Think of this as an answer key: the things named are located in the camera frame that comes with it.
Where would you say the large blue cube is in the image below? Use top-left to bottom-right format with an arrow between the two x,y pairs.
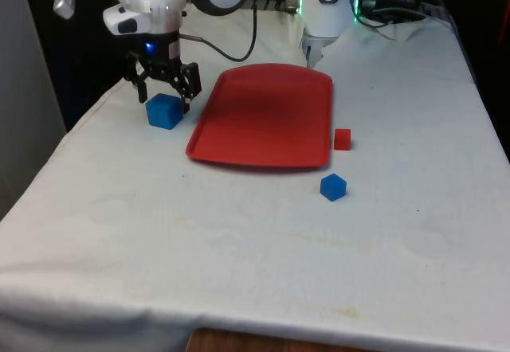
145,92 -> 185,131

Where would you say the red tray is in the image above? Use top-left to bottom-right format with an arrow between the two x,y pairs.
185,63 -> 334,174

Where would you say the black cable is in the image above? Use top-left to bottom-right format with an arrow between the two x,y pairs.
178,0 -> 258,61
353,7 -> 430,30

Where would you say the small red cube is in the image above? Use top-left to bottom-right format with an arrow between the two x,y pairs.
333,128 -> 352,151

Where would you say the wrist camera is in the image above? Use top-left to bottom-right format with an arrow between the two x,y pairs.
102,3 -> 151,37

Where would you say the small blue cube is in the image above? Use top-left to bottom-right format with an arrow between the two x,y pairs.
320,173 -> 347,201

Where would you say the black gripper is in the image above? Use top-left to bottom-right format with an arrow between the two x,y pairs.
123,29 -> 202,113

